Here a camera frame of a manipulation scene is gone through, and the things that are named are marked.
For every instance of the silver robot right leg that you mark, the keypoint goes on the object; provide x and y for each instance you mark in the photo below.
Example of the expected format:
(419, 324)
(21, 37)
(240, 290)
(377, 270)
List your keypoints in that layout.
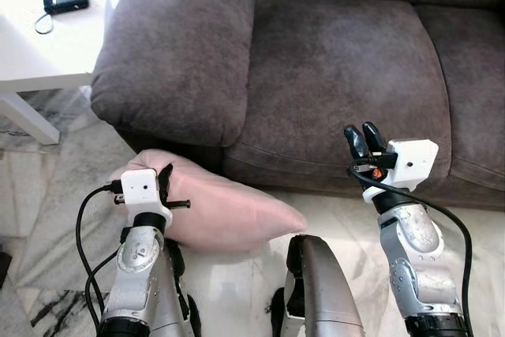
(327, 290)

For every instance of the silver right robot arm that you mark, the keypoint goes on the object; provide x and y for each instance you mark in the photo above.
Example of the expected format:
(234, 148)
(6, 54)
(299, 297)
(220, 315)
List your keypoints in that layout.
(414, 258)

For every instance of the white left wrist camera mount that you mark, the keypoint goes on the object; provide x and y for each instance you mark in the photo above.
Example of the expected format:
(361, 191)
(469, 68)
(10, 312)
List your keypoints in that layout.
(142, 189)

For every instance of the pink pillow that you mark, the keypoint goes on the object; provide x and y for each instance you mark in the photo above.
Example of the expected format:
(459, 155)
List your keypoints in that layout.
(229, 211)

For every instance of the grey-brown fabric sofa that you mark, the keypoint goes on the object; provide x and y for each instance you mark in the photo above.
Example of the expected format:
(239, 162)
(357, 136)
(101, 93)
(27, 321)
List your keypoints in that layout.
(331, 61)

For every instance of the white side table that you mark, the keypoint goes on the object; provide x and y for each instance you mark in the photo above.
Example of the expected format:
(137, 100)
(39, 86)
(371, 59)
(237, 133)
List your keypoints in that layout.
(47, 53)

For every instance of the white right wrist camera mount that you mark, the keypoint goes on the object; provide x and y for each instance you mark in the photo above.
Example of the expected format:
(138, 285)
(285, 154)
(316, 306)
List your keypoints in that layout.
(414, 162)

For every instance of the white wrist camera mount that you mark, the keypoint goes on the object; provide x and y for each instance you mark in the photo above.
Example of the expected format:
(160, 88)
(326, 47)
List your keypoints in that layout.
(414, 162)
(142, 189)

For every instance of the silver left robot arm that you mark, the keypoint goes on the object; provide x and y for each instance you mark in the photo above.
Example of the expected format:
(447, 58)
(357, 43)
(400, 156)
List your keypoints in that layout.
(138, 262)

